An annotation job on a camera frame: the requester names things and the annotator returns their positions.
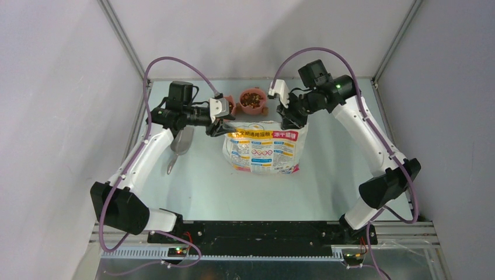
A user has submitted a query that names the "cat food bag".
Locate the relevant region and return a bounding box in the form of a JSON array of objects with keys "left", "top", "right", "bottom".
[{"left": 222, "top": 121, "right": 308, "bottom": 174}]

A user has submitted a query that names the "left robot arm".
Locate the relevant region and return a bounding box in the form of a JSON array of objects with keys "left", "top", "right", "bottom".
[{"left": 90, "top": 81, "right": 234, "bottom": 243}]

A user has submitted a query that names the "pink bowl with kibble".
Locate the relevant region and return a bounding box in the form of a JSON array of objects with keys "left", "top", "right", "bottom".
[{"left": 225, "top": 96, "right": 237, "bottom": 117}]

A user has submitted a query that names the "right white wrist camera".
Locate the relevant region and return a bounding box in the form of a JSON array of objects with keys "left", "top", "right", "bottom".
[{"left": 267, "top": 79, "right": 290, "bottom": 108}]

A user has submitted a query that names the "metal food scoop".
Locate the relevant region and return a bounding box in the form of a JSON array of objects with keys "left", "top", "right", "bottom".
[{"left": 166, "top": 127, "right": 194, "bottom": 174}]

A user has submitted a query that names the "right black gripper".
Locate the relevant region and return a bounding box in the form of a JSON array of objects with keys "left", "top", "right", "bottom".
[{"left": 277, "top": 89, "right": 325, "bottom": 130}]

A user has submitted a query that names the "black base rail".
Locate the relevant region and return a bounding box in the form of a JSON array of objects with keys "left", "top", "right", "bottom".
[{"left": 172, "top": 220, "right": 378, "bottom": 257}]

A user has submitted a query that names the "empty pink bowl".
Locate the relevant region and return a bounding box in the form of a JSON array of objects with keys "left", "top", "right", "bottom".
[{"left": 238, "top": 87, "right": 269, "bottom": 117}]

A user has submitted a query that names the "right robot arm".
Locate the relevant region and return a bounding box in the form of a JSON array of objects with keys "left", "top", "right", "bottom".
[{"left": 269, "top": 59, "right": 421, "bottom": 244}]

